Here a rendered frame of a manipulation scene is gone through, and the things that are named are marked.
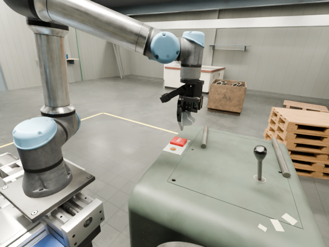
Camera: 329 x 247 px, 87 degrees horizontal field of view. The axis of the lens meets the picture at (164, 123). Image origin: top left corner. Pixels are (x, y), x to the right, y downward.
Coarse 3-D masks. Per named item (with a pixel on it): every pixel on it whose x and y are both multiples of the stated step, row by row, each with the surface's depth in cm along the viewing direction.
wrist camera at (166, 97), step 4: (184, 84) 66; (180, 88) 64; (184, 88) 64; (172, 92) 66; (176, 92) 65; (180, 92) 65; (164, 96) 68; (168, 96) 67; (172, 96) 67; (164, 100) 69; (168, 100) 69
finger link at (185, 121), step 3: (183, 111) 67; (183, 114) 68; (186, 114) 67; (183, 117) 68; (186, 117) 68; (183, 120) 69; (186, 120) 68; (189, 120) 68; (180, 123) 69; (183, 123) 69; (186, 123) 69; (189, 123) 68; (180, 126) 70
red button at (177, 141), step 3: (174, 138) 77; (177, 138) 77; (180, 138) 77; (183, 138) 77; (171, 141) 74; (174, 141) 74; (177, 141) 74; (180, 141) 75; (183, 141) 75; (186, 141) 76; (174, 144) 74; (177, 144) 73; (180, 144) 72; (183, 144) 73
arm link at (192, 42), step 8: (184, 32) 57; (192, 32) 55; (200, 32) 56; (184, 40) 57; (192, 40) 56; (200, 40) 56; (184, 48) 57; (192, 48) 57; (200, 48) 57; (184, 56) 58; (192, 56) 58; (200, 56) 59; (184, 64) 60; (192, 64) 59; (200, 64) 60
